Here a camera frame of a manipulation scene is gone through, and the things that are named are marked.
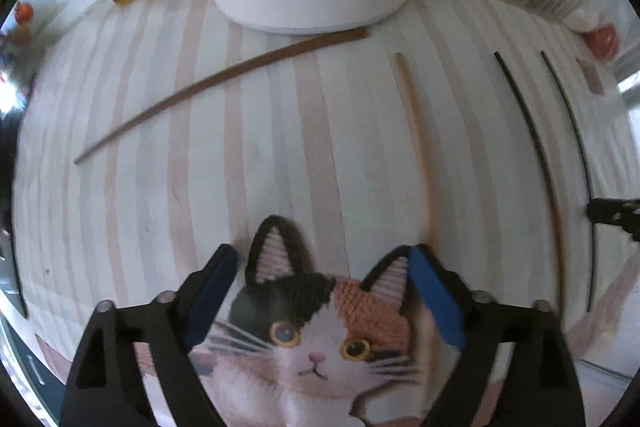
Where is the black chopstick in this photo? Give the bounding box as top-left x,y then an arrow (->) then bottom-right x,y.
493,51 -> 566,323
539,49 -> 598,313

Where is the wooden chopstick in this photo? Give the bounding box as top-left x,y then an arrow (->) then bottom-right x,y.
72,26 -> 370,166
393,52 -> 435,241

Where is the striped cat table mat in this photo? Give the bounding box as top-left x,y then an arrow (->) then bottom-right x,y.
12,0 -> 639,426

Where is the plastic bag with red item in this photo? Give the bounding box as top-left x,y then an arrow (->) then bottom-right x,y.
564,0 -> 637,61

